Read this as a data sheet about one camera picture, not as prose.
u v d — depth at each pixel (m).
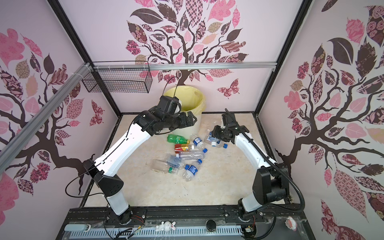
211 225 0.63
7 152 0.49
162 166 0.89
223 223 0.71
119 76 0.95
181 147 0.95
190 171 0.84
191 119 0.63
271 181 0.43
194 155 0.92
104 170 0.43
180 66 0.93
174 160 0.88
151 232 0.70
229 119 0.66
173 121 0.59
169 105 0.53
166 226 0.68
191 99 1.02
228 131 0.63
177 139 0.98
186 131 1.06
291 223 0.68
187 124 0.62
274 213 0.76
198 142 0.97
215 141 0.85
